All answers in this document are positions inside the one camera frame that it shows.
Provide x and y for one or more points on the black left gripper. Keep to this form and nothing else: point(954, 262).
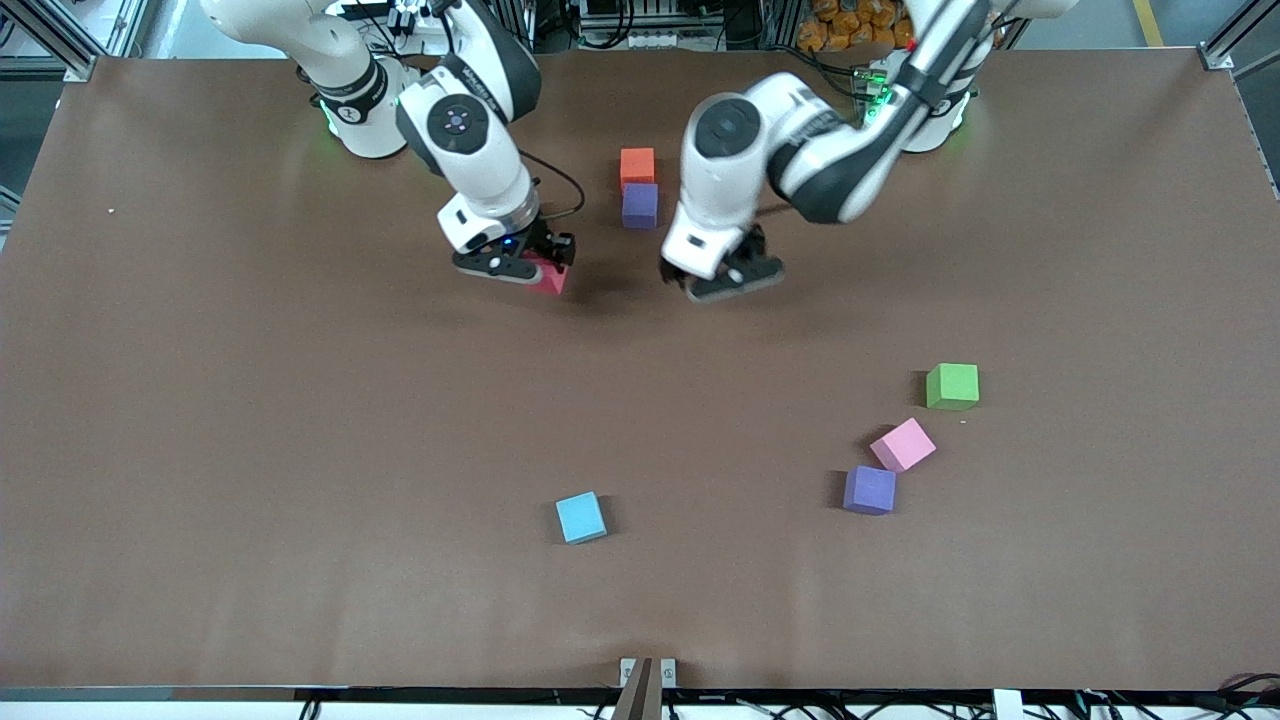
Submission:
point(752, 246)

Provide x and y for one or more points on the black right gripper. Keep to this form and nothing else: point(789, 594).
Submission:
point(543, 241)

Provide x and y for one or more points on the dark pink foam cube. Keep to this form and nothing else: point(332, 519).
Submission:
point(552, 280)

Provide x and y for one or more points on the purple foam cube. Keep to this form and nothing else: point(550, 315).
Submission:
point(869, 490)
point(640, 206)

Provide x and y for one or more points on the orange foam cube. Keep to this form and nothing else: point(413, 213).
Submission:
point(637, 166)

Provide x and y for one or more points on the light pink foam cube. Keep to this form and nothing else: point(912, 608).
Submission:
point(903, 445)

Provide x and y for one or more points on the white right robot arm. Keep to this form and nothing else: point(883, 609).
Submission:
point(470, 150)

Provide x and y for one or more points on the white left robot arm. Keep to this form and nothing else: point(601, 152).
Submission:
point(830, 150)

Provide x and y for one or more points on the white power strip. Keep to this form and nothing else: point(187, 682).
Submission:
point(415, 18)
point(640, 40)

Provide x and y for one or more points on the green foam cube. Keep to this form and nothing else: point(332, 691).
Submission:
point(952, 386)

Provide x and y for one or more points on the light blue foam cube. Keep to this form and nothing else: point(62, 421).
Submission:
point(581, 518)

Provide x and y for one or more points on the orange snack bag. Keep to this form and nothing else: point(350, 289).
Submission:
point(840, 25)

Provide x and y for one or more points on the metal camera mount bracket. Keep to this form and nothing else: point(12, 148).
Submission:
point(648, 680)

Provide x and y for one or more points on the aluminium frame post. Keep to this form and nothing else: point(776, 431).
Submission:
point(125, 25)

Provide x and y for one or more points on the aluminium frame rail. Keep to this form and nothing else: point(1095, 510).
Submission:
point(60, 45)
point(1225, 50)

